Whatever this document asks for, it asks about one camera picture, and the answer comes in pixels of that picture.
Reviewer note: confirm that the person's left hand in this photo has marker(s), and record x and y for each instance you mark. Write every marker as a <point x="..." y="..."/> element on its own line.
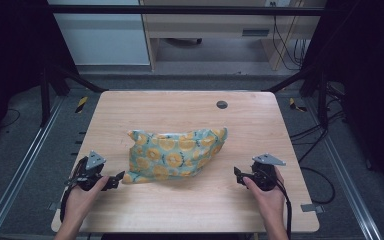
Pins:
<point x="78" y="203"/>

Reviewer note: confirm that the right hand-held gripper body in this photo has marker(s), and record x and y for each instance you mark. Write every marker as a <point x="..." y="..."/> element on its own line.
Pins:
<point x="265" y="176"/>

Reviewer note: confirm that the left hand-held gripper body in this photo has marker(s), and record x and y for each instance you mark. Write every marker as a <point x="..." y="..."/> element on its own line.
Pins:
<point x="90" y="171"/>

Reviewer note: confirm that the black metal frame stand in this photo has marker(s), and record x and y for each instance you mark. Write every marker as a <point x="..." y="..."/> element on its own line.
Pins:
<point x="45" y="96"/>
<point x="321" y="96"/>

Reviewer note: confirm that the white cabinet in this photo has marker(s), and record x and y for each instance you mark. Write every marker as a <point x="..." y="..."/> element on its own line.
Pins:
<point x="103" y="36"/>

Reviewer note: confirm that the black curtain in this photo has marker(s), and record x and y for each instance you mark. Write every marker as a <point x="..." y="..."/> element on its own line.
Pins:
<point x="370" y="93"/>
<point x="10" y="60"/>

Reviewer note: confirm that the aluminium floor rail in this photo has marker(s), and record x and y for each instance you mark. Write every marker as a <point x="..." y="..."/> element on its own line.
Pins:
<point x="346" y="180"/>
<point x="16" y="173"/>

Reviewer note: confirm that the black horizontal frame bar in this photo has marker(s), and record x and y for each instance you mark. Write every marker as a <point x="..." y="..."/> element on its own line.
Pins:
<point x="180" y="10"/>

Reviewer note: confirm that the yellow black striped tape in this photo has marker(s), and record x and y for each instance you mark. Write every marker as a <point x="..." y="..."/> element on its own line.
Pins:
<point x="81" y="104"/>
<point x="295" y="105"/>

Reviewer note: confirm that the grey metal table bracket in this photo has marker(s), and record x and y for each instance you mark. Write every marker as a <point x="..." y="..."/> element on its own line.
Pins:
<point x="54" y="206"/>
<point x="311" y="208"/>

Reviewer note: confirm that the grey round table grommet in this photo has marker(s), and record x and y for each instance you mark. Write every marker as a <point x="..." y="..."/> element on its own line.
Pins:
<point x="222" y="104"/>

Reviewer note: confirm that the person's right hand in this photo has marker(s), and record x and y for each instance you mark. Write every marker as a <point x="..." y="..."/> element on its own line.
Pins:
<point x="271" y="203"/>

